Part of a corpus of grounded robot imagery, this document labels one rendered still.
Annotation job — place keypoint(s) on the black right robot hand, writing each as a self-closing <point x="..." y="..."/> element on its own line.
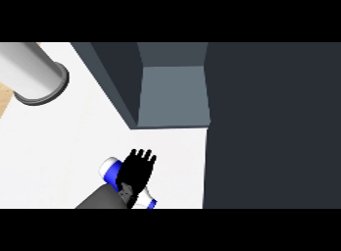
<point x="136" y="170"/>

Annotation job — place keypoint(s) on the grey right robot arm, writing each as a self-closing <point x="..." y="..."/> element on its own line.
<point x="100" y="199"/>

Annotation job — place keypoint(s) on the dark grey open cabinet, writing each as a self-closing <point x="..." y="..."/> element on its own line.
<point x="170" y="94"/>

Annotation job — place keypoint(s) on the dark grey cabinet door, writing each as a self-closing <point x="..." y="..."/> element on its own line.
<point x="279" y="130"/>

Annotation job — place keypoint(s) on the white cylinder with grey rim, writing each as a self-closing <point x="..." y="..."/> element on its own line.
<point x="24" y="72"/>

